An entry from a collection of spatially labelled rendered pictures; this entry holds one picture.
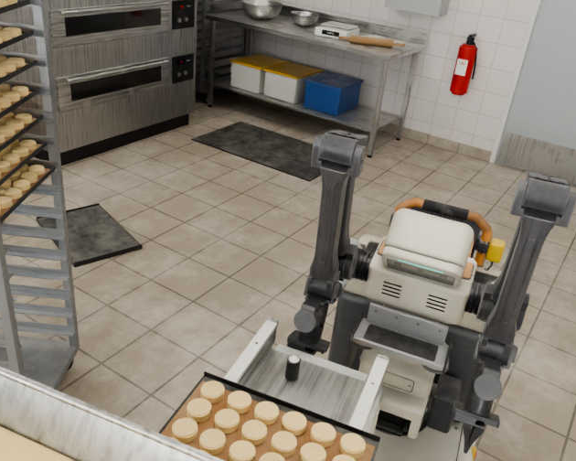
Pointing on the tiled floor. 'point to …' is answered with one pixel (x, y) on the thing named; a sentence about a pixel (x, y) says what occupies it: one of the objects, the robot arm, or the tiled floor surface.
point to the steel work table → (367, 117)
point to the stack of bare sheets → (93, 235)
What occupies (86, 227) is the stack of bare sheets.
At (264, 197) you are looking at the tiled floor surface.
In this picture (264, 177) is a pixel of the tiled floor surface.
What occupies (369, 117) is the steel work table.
